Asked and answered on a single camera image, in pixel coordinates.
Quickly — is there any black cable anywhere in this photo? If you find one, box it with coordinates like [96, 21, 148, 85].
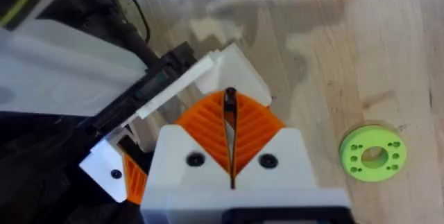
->
[110, 0, 151, 44]

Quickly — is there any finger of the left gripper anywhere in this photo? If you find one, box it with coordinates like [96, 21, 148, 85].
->
[78, 135, 153, 206]
[137, 42, 273, 121]

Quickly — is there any green disc with holes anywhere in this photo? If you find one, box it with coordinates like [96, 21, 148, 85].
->
[339, 125, 407, 183]

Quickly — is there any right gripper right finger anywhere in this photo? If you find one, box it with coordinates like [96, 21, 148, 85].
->
[229, 87, 319, 191]

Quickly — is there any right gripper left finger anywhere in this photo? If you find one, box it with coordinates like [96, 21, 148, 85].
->
[142, 90, 233, 198]

